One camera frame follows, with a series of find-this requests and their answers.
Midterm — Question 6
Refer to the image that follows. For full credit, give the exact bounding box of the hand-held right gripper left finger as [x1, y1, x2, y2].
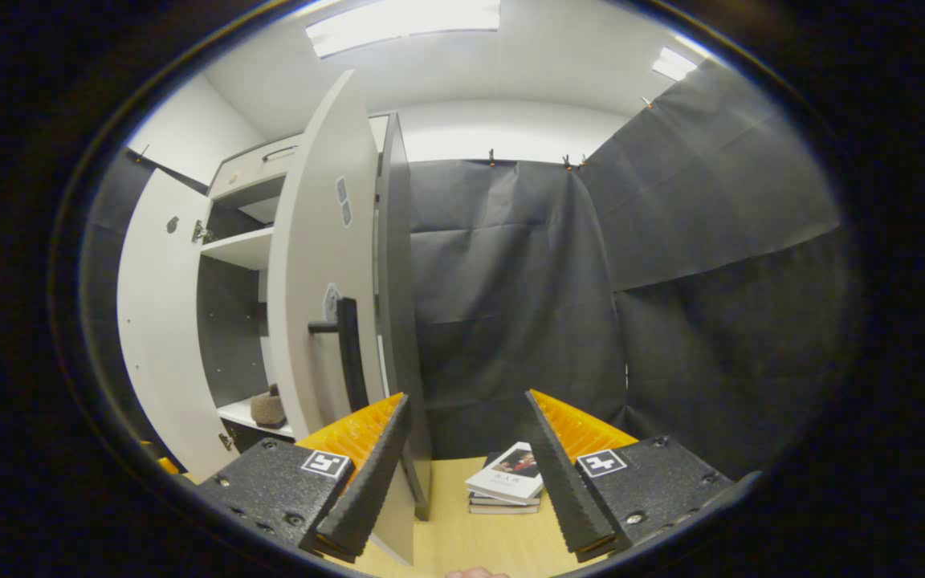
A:
[196, 392, 414, 563]

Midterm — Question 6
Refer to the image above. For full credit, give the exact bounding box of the large ceiling light panel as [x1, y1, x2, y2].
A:
[306, 0, 503, 59]

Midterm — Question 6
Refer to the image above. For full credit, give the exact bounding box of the white cabinet door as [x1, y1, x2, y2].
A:
[116, 169, 242, 482]
[266, 70, 417, 567]

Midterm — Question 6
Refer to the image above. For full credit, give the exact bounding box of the white shoe cabinet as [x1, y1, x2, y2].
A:
[198, 112, 435, 523]

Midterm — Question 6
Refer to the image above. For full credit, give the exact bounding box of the thin grey book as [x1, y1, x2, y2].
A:
[469, 491, 542, 508]

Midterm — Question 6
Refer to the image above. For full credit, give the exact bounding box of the small ceiling light panel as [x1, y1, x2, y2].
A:
[652, 47, 700, 83]

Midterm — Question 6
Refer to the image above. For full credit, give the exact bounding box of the white cabinet drawer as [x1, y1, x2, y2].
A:
[207, 132, 303, 200]

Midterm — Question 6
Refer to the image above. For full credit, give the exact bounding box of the white book with photo cover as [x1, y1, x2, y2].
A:
[465, 442, 544, 506]

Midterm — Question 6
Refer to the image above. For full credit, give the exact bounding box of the black door handle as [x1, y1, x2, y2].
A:
[308, 297, 370, 412]

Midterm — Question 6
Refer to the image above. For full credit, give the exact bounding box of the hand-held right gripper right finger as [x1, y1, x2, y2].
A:
[524, 389, 738, 563]

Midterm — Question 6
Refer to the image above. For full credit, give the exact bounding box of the brown fuzzy shoe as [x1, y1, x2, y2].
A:
[250, 384, 287, 429]

